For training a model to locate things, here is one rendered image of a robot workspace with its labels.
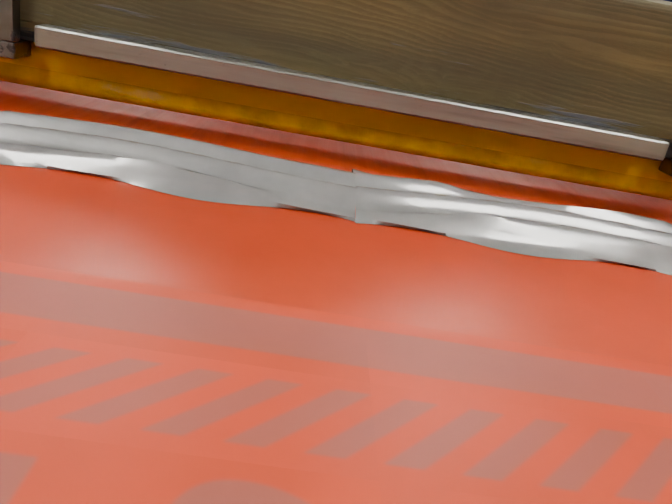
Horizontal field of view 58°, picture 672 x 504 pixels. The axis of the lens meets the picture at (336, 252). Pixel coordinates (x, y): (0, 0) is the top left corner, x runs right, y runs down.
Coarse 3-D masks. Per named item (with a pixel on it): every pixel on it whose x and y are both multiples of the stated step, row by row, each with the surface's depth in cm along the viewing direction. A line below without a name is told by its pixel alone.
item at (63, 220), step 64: (192, 128) 33; (256, 128) 35; (0, 192) 20; (64, 192) 21; (128, 192) 22; (0, 256) 16; (64, 256) 17; (128, 256) 17; (192, 256) 18; (256, 256) 19; (320, 256) 20
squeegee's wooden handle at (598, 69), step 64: (64, 0) 30; (128, 0) 30; (192, 0) 30; (256, 0) 30; (320, 0) 30; (384, 0) 30; (448, 0) 30; (512, 0) 30; (576, 0) 30; (640, 0) 30; (320, 64) 31; (384, 64) 31; (448, 64) 31; (512, 64) 31; (576, 64) 31; (640, 64) 31; (640, 128) 32
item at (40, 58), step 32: (32, 64) 32; (64, 64) 32; (96, 64) 32; (128, 64) 32; (224, 96) 33; (256, 96) 33; (288, 96) 33; (384, 128) 33; (416, 128) 33; (448, 128) 33; (576, 160) 34; (608, 160) 34; (640, 160) 34
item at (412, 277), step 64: (512, 192) 32; (576, 192) 35; (384, 256) 21; (448, 256) 22; (512, 256) 23; (384, 320) 16; (448, 320) 17; (512, 320) 18; (576, 320) 19; (640, 320) 20
